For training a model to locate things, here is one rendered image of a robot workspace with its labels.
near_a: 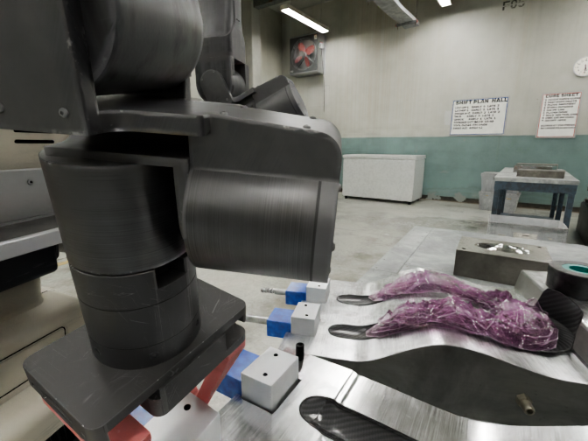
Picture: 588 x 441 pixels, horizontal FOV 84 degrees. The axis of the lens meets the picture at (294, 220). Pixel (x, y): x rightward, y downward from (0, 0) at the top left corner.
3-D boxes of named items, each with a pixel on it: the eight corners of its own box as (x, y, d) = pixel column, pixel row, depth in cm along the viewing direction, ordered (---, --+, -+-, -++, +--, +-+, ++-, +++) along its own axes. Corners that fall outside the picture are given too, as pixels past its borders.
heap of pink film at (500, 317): (364, 345, 46) (367, 292, 44) (368, 291, 63) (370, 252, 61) (584, 376, 40) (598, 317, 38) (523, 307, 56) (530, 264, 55)
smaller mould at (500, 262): (452, 275, 86) (456, 249, 84) (458, 258, 98) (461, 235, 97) (549, 292, 76) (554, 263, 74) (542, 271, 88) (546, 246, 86)
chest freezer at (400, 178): (423, 199, 696) (426, 155, 675) (412, 205, 635) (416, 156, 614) (356, 193, 781) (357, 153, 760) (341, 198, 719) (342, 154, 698)
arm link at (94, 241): (96, 111, 17) (-11, 129, 12) (227, 122, 16) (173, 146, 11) (119, 231, 20) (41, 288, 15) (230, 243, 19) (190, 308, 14)
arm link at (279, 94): (223, 87, 55) (196, 77, 47) (282, 49, 52) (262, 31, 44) (255, 152, 57) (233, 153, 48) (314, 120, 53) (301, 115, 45)
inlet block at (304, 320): (233, 339, 52) (231, 309, 51) (245, 324, 57) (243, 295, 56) (314, 352, 49) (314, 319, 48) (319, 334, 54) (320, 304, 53)
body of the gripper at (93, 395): (249, 325, 22) (249, 226, 19) (101, 462, 14) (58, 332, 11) (182, 290, 25) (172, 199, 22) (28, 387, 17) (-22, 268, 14)
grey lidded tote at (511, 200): (475, 209, 591) (478, 191, 583) (480, 206, 623) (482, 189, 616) (516, 213, 554) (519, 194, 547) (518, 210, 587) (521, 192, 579)
